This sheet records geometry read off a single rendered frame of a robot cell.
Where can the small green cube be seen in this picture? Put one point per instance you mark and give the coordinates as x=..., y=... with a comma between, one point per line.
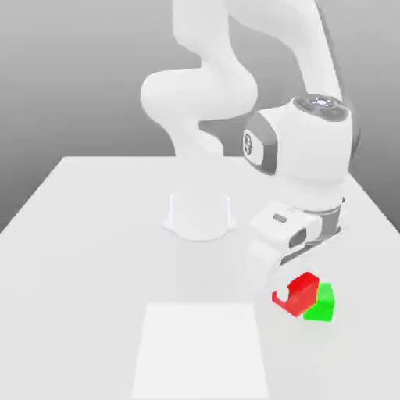
x=322, y=307

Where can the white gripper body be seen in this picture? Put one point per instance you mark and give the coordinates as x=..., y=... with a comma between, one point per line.
x=264, y=262

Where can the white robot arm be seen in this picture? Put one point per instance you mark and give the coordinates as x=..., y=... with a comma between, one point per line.
x=306, y=156

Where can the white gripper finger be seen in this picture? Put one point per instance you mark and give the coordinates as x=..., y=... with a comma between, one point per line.
x=282, y=290

